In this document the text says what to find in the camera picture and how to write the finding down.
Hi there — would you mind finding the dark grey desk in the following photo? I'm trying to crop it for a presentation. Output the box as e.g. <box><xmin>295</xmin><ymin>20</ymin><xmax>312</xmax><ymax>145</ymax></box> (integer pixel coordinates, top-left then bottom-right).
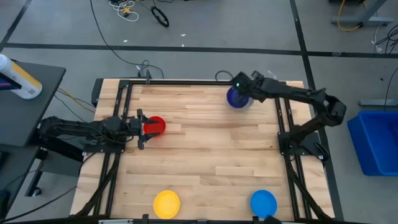
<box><xmin>0</xmin><ymin>144</ymin><xmax>47</xmax><ymax>218</ymax></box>

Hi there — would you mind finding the white floor cable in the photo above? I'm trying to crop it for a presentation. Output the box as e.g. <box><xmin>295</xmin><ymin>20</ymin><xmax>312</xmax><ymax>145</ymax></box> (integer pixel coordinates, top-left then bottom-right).
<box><xmin>108</xmin><ymin>0</ymin><xmax>140</xmax><ymax>23</ymax></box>

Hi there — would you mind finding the black coiled cable ring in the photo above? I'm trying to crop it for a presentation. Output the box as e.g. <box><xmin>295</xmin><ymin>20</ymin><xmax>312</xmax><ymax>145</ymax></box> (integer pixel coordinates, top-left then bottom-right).
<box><xmin>150</xmin><ymin>5</ymin><xmax>170</xmax><ymax>28</ymax></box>

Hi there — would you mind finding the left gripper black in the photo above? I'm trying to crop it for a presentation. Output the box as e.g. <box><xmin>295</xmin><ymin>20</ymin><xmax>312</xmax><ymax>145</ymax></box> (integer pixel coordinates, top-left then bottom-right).
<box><xmin>129</xmin><ymin>108</ymin><xmax>162</xmax><ymax>151</ymax></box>

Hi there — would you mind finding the thin black cable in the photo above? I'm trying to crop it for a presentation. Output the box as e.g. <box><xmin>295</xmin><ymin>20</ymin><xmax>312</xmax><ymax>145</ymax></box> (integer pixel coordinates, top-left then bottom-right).
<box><xmin>383</xmin><ymin>67</ymin><xmax>398</xmax><ymax>111</ymax></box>

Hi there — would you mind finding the yellow bowl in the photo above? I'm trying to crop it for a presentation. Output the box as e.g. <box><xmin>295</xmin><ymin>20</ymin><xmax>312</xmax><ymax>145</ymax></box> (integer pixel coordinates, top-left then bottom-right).
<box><xmin>152</xmin><ymin>190</ymin><xmax>181</xmax><ymax>220</ymax></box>

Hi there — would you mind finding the grey desk leg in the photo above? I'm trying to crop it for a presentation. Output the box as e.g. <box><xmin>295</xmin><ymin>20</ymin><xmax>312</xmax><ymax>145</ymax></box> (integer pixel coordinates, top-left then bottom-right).
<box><xmin>330</xmin><ymin>0</ymin><xmax>394</xmax><ymax>27</ymax></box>

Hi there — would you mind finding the red bowl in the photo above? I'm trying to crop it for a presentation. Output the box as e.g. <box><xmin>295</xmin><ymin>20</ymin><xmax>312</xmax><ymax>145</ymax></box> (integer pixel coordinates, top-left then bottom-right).
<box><xmin>143</xmin><ymin>116</ymin><xmax>167</xmax><ymax>138</ymax></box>

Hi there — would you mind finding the grey metal floor foot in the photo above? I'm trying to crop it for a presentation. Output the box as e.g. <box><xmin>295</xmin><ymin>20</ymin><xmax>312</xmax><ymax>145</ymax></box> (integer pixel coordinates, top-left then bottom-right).
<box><xmin>359</xmin><ymin>98</ymin><xmax>398</xmax><ymax>108</ymax></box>

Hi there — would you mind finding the yellow floor cable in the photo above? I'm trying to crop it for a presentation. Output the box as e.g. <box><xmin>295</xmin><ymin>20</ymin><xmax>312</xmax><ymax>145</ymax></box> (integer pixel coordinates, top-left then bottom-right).
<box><xmin>337</xmin><ymin>0</ymin><xmax>368</xmax><ymax>32</ymax></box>

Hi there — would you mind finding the thin yellow cable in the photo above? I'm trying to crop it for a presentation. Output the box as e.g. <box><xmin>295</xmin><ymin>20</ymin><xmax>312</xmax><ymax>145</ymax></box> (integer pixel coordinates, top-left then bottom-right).
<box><xmin>57</xmin><ymin>88</ymin><xmax>96</xmax><ymax>113</ymax></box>

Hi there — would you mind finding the white bowl with navy inside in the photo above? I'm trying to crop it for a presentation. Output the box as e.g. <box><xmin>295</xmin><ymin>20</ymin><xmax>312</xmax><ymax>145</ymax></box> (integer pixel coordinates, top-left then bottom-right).
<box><xmin>226</xmin><ymin>86</ymin><xmax>255</xmax><ymax>110</ymax></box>

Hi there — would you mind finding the black cable bundle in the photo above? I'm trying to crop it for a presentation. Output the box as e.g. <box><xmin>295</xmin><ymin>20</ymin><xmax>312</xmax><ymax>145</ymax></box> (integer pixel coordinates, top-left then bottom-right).
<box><xmin>374</xmin><ymin>24</ymin><xmax>398</xmax><ymax>55</ymax></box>

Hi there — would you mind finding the white bottle with yellow label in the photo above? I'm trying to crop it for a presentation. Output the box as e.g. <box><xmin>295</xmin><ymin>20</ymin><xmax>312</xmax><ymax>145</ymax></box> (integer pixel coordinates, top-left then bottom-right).
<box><xmin>0</xmin><ymin>53</ymin><xmax>43</xmax><ymax>100</ymax></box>

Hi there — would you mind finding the long black floor cable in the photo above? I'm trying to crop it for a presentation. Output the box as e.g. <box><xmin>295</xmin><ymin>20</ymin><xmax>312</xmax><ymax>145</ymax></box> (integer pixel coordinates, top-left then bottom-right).
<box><xmin>89</xmin><ymin>0</ymin><xmax>165</xmax><ymax>79</ymax></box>

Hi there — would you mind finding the black power box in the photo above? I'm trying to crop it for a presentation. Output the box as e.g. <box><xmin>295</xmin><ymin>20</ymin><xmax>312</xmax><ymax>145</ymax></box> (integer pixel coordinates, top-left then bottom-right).
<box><xmin>91</xmin><ymin>77</ymin><xmax>105</xmax><ymax>107</ymax></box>

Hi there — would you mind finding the light blue bowl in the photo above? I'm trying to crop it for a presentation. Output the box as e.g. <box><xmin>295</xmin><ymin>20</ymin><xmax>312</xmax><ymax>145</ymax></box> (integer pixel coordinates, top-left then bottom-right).
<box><xmin>249</xmin><ymin>189</ymin><xmax>278</xmax><ymax>220</ymax></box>

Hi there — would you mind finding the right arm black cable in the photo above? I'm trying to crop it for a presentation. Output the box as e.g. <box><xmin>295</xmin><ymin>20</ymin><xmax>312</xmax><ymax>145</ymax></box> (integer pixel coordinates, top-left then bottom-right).
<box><xmin>214</xmin><ymin>70</ymin><xmax>234</xmax><ymax>82</ymax></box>

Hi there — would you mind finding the blue plastic bin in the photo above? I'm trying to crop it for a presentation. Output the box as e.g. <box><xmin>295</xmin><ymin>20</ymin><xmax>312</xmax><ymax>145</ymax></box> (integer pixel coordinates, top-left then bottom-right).
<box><xmin>346</xmin><ymin>110</ymin><xmax>398</xmax><ymax>177</ymax></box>

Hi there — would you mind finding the black side table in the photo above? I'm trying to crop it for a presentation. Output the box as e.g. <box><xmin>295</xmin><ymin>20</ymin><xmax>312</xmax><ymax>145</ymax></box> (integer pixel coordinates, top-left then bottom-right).
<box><xmin>0</xmin><ymin>60</ymin><xmax>67</xmax><ymax>147</ymax></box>

